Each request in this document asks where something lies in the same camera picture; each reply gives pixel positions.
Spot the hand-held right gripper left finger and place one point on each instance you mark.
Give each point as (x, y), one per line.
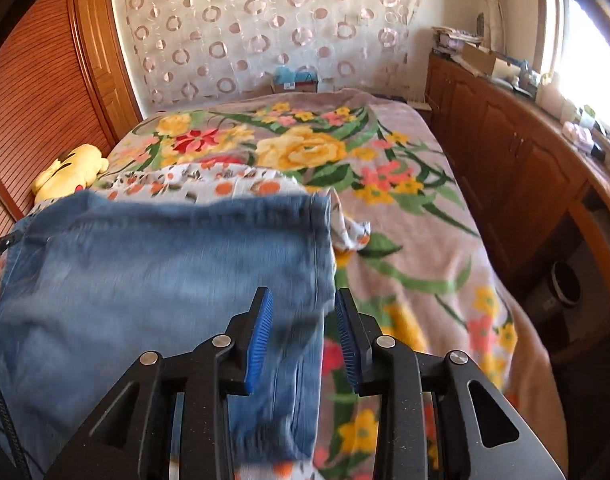
(260, 340)

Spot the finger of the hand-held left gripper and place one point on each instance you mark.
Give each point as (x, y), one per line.
(0, 249)

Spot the orange fruit print sheet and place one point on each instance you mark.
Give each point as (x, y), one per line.
(225, 185)

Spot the yellow plush toy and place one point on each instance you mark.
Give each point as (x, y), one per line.
(70, 170)

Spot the floral blanket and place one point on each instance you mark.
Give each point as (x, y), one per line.
(410, 220)

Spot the white pink bottle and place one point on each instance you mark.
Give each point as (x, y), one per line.
(550, 95)

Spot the grey waste bin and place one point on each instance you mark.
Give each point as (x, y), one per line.
(560, 290)

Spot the pale patterned window curtain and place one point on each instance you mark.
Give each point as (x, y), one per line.
(492, 0)

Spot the open cardboard box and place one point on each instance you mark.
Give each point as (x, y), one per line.
(485, 62)

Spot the blue denim pants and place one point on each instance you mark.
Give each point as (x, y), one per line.
(160, 270)

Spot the circle pattern wall curtain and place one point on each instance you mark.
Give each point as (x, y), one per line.
(265, 25)

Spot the small carton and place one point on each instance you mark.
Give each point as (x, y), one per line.
(300, 87)

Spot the wooden cabinet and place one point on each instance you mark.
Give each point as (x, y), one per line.
(510, 135)

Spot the small potted plant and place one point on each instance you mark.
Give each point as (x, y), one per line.
(587, 115)

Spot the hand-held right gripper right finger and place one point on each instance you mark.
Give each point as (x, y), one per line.
(347, 340)

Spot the stack of papers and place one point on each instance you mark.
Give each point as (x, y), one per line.
(450, 40)

